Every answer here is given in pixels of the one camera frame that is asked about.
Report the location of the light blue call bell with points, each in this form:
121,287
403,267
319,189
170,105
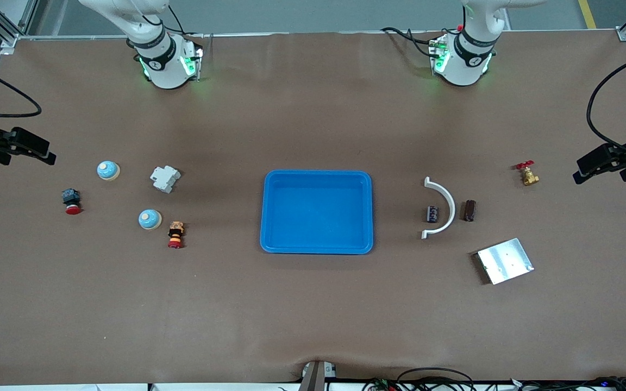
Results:
150,219
108,170

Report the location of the dark brown cylindrical capacitor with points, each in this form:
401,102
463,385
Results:
432,213
469,210

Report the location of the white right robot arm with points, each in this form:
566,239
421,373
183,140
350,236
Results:
155,54

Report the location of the red mushroom push button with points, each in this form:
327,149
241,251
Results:
71,201

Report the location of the silver metal plate module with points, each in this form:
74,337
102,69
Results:
505,261

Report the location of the white circuit breaker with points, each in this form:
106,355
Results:
165,178

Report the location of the white curved plastic piece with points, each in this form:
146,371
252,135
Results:
452,206

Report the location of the blue plastic tray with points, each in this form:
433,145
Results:
318,212

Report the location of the brown table mat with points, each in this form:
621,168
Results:
313,304

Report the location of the grey metal bracket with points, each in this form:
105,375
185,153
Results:
313,377

